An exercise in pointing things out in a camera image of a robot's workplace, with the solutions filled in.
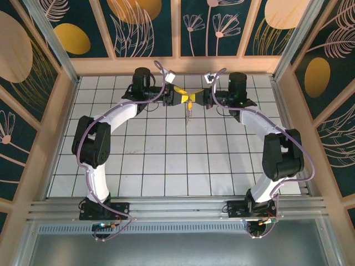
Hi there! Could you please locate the silver keyring bunch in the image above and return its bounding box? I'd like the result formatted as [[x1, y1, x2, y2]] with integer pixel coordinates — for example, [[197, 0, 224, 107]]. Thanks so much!
[[184, 99, 194, 126]]

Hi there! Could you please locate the grey metal sheet tray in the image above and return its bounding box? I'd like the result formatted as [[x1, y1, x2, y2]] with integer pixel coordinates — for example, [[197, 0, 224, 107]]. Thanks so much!
[[16, 218, 344, 266]]

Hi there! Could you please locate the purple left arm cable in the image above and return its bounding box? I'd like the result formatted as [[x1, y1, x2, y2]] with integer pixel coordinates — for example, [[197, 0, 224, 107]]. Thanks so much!
[[76, 60, 170, 242]]

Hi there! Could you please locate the flower drawing wall panel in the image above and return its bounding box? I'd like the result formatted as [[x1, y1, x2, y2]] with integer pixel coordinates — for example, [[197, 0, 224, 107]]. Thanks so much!
[[180, 0, 255, 57]]

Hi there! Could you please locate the orange circle leaf wall panel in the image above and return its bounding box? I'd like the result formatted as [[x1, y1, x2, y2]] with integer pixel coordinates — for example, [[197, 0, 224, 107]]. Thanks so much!
[[98, 0, 173, 58]]

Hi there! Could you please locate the aluminium frame post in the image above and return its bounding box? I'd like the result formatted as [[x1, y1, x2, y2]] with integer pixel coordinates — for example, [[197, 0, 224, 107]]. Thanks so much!
[[22, 0, 82, 85], [273, 0, 327, 83]]

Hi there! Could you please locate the aluminium side rail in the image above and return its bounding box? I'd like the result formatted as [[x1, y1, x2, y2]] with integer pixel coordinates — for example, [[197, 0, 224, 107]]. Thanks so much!
[[270, 75, 311, 196]]

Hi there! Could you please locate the yellow oval feather wall panel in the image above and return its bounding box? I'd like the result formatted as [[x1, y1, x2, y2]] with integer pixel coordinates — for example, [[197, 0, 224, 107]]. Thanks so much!
[[293, 0, 355, 120]]

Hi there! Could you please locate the cream circle wall panel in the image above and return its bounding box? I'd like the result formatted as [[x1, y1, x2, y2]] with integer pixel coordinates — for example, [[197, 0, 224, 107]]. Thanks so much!
[[243, 0, 311, 56]]

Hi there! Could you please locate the long aluminium base rail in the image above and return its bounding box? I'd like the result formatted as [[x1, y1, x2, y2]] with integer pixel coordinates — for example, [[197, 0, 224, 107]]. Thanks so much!
[[26, 195, 329, 224]]

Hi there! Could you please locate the leaf line wall panel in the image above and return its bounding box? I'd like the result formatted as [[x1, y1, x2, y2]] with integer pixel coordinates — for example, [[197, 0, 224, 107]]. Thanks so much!
[[316, 104, 355, 198]]

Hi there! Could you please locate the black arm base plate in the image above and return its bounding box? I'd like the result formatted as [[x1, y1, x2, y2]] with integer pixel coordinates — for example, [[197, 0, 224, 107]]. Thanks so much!
[[79, 201, 131, 222], [226, 199, 278, 219]]

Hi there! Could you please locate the large cream disc wall panel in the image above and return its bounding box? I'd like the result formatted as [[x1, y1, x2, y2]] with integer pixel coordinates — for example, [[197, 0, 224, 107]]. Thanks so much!
[[0, 2, 59, 122]]

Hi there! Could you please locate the slotted grey cable duct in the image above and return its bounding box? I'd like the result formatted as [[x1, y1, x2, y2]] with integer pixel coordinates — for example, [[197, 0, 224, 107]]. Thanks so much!
[[34, 223, 252, 236]]

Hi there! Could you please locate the single flower wall panel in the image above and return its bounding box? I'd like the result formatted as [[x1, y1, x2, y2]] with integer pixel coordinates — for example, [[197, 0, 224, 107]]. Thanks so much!
[[0, 96, 38, 202]]

